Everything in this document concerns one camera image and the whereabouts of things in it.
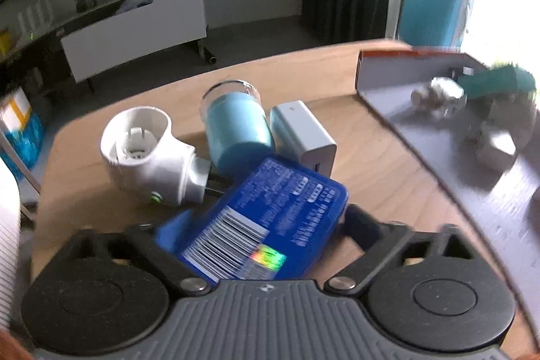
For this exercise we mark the white plug socket adapter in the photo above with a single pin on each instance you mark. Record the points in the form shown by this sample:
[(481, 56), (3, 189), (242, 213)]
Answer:
[(143, 157)]

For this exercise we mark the teal suitcase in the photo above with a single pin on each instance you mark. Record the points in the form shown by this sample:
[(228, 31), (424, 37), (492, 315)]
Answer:
[(433, 23)]

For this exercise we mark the white power bank charger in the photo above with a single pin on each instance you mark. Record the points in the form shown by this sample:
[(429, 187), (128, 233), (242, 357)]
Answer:
[(300, 137)]

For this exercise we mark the blue tin box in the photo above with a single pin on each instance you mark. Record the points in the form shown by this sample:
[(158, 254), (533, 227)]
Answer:
[(272, 226)]

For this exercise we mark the clear plastic bottle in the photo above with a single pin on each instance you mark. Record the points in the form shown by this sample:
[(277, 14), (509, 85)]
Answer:
[(441, 96)]

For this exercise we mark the light blue cylinder cup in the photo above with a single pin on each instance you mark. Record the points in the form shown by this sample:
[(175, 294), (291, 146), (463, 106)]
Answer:
[(236, 127)]

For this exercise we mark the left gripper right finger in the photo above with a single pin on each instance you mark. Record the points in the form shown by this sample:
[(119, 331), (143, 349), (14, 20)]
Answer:
[(384, 247)]

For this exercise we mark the white router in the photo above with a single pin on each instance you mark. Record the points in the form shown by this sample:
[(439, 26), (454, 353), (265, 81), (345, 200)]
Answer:
[(35, 20)]

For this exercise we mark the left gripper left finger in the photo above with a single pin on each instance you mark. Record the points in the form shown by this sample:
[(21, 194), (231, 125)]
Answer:
[(155, 249)]

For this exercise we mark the curved white counter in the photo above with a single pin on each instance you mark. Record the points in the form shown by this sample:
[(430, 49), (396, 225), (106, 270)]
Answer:
[(9, 242)]

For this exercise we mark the orange edged cardboard tray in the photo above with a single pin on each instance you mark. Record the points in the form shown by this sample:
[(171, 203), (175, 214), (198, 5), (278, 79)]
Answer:
[(500, 205)]

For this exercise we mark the white square charger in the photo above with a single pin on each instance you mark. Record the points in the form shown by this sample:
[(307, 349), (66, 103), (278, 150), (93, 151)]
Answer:
[(508, 129)]

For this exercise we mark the blue plastic bag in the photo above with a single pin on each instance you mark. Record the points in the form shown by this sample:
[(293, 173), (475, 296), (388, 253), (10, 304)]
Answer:
[(28, 141)]

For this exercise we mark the white tv cabinet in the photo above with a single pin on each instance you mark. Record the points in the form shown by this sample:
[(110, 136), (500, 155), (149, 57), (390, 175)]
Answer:
[(137, 33)]

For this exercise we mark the teal green box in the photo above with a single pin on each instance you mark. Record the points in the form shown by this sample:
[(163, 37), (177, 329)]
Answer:
[(507, 79)]

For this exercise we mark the yellow white carton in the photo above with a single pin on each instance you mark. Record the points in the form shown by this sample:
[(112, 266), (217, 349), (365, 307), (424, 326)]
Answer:
[(15, 111)]

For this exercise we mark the yellow tin box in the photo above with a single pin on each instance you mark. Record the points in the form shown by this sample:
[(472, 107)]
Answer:
[(6, 42)]

